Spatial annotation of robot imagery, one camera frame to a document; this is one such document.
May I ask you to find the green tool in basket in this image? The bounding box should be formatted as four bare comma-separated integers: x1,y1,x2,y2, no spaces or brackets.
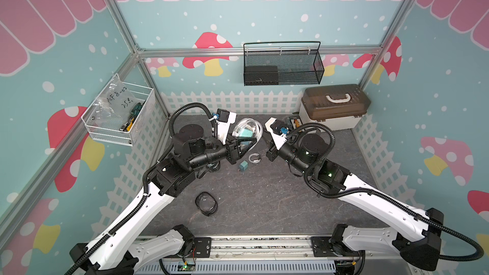
120,103,143,132

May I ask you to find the white wire wall basket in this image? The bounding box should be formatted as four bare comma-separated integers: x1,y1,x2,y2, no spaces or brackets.
81,75,155,146

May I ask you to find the black box in basket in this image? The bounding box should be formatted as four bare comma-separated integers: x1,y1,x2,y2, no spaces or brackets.
243,66,279,86

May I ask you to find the black yellow battery charger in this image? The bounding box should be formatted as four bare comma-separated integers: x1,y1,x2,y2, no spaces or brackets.
289,116,303,129

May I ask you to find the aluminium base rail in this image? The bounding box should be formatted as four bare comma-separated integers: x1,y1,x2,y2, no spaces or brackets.
137,235,365,274

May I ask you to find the black wire mesh wall basket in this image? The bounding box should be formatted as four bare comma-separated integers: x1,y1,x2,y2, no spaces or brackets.
243,41,325,85

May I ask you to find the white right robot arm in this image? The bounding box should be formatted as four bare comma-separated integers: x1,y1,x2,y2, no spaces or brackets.
264,132,443,271

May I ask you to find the brown lid storage box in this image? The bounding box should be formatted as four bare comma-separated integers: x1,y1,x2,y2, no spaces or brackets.
299,84,371,131

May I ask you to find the clear labelled plastic bag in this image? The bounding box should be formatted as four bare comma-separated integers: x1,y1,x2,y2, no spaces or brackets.
93,76,138,122

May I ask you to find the white coiled cable small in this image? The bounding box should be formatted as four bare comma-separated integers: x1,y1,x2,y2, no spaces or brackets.
248,153,262,164

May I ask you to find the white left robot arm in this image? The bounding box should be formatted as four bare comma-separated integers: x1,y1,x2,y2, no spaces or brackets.
67,121,262,274

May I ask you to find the teal wall charger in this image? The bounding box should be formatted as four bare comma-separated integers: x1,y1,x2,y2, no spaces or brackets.
239,160,249,172
238,128,254,138

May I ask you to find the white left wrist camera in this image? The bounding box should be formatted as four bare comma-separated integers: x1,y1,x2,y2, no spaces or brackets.
210,108,237,145

